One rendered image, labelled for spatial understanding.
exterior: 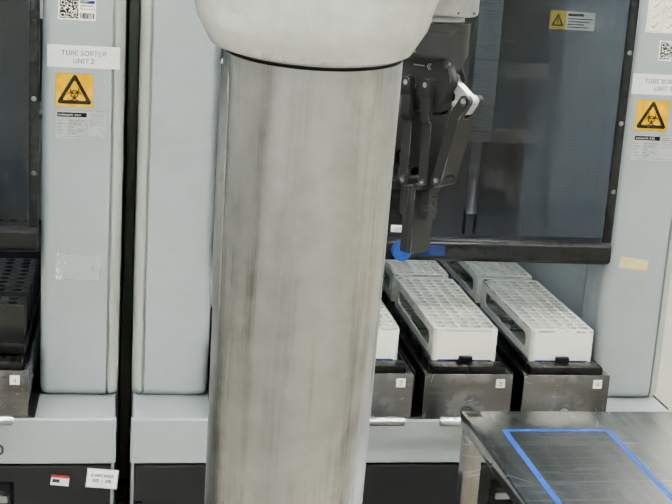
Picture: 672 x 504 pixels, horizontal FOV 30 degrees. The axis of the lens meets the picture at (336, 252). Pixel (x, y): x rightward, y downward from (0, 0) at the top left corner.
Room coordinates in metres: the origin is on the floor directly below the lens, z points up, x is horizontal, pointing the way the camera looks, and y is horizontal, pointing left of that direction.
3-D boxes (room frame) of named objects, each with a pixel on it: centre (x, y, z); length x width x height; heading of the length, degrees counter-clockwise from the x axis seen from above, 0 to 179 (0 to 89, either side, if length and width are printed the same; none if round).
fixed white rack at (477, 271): (2.29, -0.28, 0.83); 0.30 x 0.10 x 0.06; 10
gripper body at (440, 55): (1.27, -0.08, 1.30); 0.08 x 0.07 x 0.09; 46
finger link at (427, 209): (1.25, -0.10, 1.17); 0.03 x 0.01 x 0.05; 46
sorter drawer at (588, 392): (2.11, -0.31, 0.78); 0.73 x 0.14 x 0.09; 10
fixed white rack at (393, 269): (2.27, -0.13, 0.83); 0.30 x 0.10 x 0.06; 10
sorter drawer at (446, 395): (2.09, -0.16, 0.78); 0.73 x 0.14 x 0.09; 10
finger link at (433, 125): (1.26, -0.09, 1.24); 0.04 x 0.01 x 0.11; 136
